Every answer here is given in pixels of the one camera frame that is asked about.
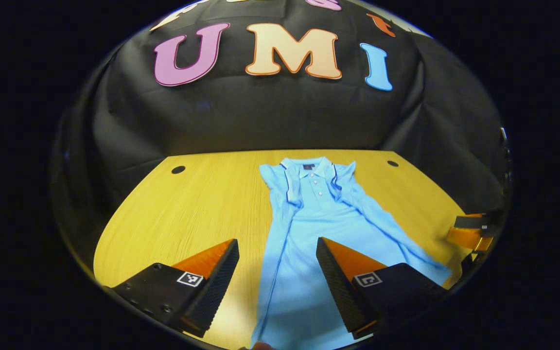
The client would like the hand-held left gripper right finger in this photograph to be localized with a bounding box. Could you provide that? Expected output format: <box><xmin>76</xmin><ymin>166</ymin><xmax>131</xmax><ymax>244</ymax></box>
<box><xmin>315</xmin><ymin>237</ymin><xmax>448</xmax><ymax>340</ymax></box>

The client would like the light blue T-shirt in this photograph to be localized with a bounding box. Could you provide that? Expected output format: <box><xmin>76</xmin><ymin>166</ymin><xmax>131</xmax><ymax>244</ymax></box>
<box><xmin>251</xmin><ymin>157</ymin><xmax>453</xmax><ymax>350</ymax></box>

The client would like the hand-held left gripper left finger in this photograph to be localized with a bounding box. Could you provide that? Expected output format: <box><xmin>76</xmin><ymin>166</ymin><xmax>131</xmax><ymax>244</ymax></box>
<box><xmin>110</xmin><ymin>238</ymin><xmax>240</xmax><ymax>338</ymax></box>

